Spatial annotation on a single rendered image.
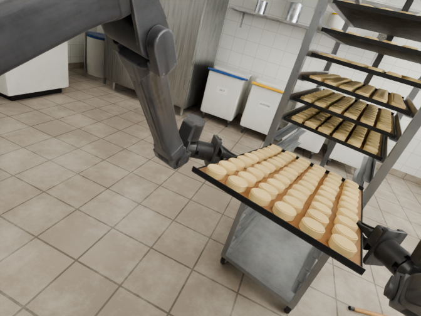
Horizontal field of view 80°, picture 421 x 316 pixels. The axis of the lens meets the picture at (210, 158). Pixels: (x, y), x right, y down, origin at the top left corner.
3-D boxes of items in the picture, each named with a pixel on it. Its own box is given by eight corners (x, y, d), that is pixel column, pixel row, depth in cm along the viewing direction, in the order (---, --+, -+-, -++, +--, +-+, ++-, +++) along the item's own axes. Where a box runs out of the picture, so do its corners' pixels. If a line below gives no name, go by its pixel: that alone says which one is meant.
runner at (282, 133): (277, 140, 113) (280, 135, 111) (272, 138, 114) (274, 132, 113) (312, 118, 163) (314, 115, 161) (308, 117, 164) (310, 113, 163)
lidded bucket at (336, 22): (341, 36, 334) (349, 18, 324) (343, 36, 313) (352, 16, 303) (323, 31, 339) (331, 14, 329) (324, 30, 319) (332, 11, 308)
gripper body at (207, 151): (208, 163, 83) (188, 158, 81) (218, 135, 80) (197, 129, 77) (213, 172, 78) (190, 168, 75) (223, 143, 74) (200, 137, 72)
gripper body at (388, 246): (401, 227, 58) (432, 252, 52) (378, 260, 62) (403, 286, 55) (381, 224, 56) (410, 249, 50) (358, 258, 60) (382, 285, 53)
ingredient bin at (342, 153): (321, 165, 344) (349, 113, 308) (322, 150, 398) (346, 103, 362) (362, 181, 331) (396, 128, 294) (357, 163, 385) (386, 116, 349)
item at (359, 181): (358, 201, 101) (361, 195, 99) (350, 198, 102) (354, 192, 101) (368, 158, 151) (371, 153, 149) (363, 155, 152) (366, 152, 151)
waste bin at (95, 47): (122, 77, 478) (124, 39, 447) (101, 79, 432) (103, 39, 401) (99, 68, 489) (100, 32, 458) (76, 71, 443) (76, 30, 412)
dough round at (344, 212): (334, 210, 68) (337, 204, 67) (353, 219, 66) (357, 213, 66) (336, 219, 63) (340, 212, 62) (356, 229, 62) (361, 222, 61)
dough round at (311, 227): (297, 220, 55) (301, 213, 55) (319, 229, 55) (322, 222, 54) (299, 233, 51) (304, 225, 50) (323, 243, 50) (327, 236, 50)
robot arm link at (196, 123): (153, 152, 70) (176, 169, 68) (163, 117, 64) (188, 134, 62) (178, 141, 80) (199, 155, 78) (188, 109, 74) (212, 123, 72)
